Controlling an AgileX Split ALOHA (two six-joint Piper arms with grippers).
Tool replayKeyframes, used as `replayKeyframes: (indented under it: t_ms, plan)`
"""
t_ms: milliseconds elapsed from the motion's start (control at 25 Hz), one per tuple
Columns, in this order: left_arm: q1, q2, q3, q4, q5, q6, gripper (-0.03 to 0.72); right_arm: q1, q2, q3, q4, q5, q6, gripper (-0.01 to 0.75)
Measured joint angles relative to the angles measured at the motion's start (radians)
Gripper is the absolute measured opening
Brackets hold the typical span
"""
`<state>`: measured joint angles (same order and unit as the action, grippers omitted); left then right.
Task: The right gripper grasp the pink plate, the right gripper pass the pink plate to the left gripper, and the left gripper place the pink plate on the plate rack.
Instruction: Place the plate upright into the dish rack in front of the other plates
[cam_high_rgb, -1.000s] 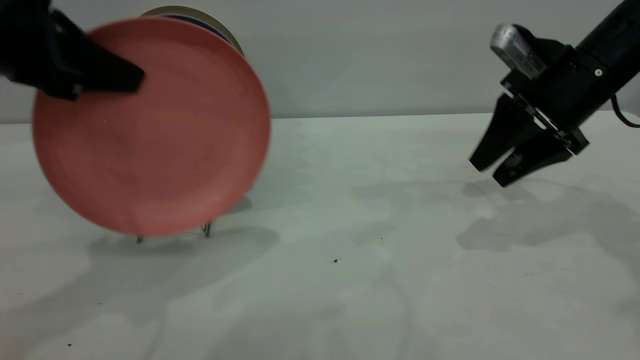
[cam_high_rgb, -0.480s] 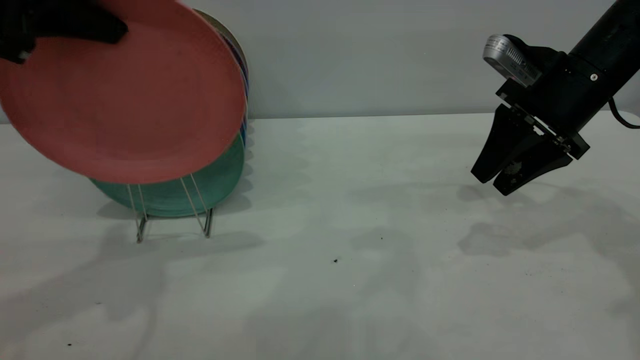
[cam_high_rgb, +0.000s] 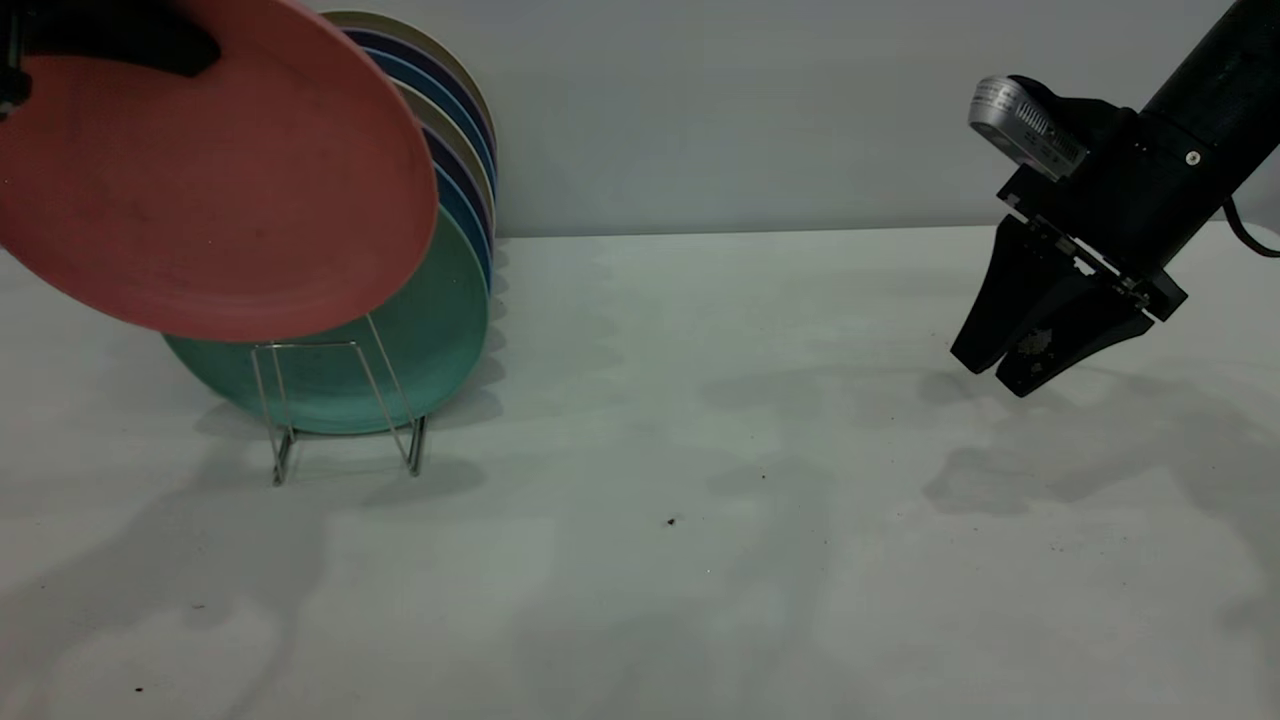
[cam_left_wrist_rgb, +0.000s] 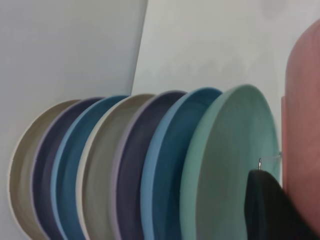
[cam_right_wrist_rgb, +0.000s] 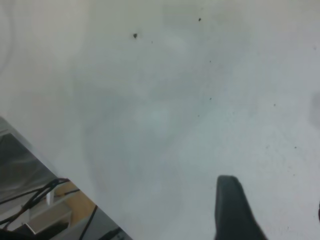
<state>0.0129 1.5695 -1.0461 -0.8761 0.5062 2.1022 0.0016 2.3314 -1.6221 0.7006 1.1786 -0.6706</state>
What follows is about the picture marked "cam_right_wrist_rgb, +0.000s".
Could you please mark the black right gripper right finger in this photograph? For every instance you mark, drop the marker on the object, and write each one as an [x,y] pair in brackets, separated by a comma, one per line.
[319,211]

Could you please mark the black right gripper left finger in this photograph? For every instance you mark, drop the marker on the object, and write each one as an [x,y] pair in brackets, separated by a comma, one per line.
[232,212]

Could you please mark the white metal frame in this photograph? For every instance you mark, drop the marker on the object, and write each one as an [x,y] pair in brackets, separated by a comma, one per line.
[50,217]

